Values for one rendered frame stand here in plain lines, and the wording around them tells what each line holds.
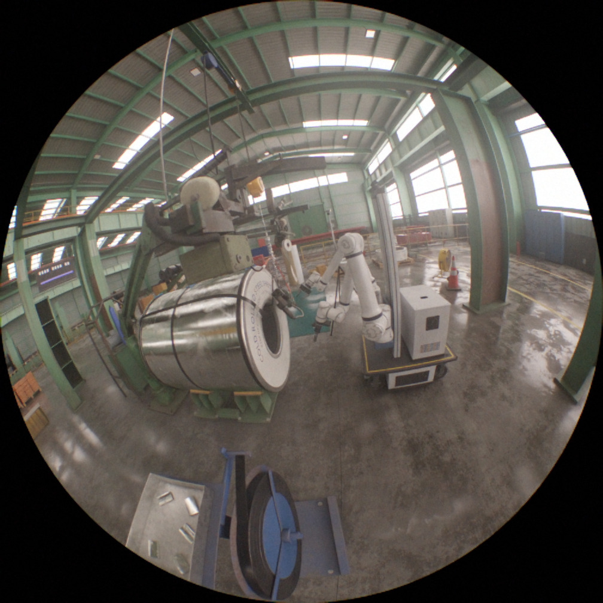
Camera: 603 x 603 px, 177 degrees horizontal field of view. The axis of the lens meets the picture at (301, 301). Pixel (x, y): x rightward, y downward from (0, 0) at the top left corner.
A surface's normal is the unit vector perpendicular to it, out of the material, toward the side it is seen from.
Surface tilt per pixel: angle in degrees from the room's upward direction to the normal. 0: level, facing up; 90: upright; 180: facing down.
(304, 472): 0
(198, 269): 88
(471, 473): 0
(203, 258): 88
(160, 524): 0
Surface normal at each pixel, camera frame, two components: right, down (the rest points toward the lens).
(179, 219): -0.10, 0.34
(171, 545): -0.22, -0.92
